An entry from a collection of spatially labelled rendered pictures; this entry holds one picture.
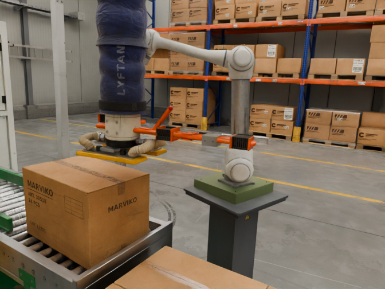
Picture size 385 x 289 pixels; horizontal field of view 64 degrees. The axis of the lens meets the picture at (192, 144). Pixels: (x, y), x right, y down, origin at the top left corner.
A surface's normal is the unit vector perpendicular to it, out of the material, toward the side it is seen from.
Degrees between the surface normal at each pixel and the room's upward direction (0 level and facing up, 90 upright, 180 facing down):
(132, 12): 74
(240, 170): 96
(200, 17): 90
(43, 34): 90
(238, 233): 90
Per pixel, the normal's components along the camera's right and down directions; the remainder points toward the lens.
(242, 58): -0.08, 0.08
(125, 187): 0.81, 0.15
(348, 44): -0.50, 0.16
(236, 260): 0.65, 0.18
